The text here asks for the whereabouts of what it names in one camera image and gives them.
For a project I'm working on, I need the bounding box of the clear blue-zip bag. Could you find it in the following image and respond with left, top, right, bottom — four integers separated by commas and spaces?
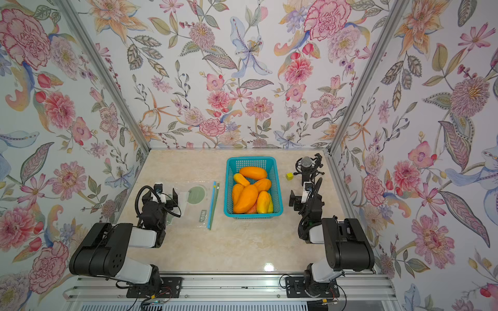
163, 181, 215, 229

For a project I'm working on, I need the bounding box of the teal plastic basket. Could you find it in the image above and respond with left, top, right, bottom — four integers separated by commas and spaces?
224, 156, 283, 219

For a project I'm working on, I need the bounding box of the large orange mango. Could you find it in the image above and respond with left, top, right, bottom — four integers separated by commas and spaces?
233, 185, 259, 214

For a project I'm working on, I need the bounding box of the small yellow-orange mango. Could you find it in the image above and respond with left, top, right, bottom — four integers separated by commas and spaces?
233, 173, 250, 187

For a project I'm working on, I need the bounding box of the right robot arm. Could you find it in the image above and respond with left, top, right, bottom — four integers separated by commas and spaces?
284, 178, 375, 299

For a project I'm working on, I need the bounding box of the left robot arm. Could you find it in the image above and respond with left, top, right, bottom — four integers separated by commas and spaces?
69, 183, 182, 293

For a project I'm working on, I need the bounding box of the red mango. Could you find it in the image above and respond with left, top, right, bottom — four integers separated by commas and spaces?
246, 203, 258, 215

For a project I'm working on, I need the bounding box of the clear green-zip bag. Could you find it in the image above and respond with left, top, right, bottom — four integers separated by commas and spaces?
199, 181, 220, 230

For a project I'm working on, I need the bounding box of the black microphone on stand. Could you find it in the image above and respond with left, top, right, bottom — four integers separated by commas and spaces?
293, 153, 324, 185

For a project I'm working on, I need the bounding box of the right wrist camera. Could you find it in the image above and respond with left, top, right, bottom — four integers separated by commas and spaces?
303, 181, 314, 194

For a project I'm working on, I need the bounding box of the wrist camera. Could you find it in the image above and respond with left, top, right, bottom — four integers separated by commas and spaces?
303, 181, 314, 194
152, 183, 167, 203

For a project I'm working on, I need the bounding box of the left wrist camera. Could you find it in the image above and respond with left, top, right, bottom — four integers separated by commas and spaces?
152, 183, 167, 203

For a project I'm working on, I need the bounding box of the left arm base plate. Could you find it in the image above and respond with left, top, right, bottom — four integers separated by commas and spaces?
126, 277, 183, 299

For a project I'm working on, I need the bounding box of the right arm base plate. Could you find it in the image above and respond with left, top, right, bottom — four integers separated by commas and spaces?
284, 276, 341, 299

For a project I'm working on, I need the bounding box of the aluminium front rail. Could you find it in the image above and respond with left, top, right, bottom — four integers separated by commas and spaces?
62, 272, 397, 302

